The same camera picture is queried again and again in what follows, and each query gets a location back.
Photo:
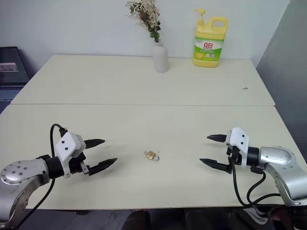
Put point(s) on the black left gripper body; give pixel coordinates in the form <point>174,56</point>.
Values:
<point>76,167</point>

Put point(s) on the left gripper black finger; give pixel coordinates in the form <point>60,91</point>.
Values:
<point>102,165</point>
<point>94,143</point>

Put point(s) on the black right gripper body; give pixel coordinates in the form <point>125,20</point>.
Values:
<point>234,155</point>

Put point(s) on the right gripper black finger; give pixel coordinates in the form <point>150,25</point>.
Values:
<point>214,164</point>
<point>218,138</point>

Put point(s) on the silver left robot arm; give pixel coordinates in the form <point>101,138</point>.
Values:
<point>21,170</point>

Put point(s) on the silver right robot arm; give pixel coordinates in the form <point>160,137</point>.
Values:
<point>278,158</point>

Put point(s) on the small brass padlock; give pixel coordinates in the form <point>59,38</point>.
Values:
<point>151,155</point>

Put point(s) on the yellow detergent pump bottle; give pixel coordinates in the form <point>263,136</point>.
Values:
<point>207,48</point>

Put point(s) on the grey partition panel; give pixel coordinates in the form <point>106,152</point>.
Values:
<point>287,72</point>

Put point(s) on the white ceramic vase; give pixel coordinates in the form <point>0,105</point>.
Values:
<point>160,58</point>

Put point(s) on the black open laptop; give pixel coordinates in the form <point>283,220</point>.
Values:
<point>12,69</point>

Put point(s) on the dried flower bouquet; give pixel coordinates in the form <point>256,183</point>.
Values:
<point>146,16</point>

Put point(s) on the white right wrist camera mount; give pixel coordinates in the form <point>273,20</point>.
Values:
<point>238,140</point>

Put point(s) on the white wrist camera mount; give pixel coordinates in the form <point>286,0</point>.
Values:
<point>238,140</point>
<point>66,146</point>

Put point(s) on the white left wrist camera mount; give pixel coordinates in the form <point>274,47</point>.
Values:
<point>66,146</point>

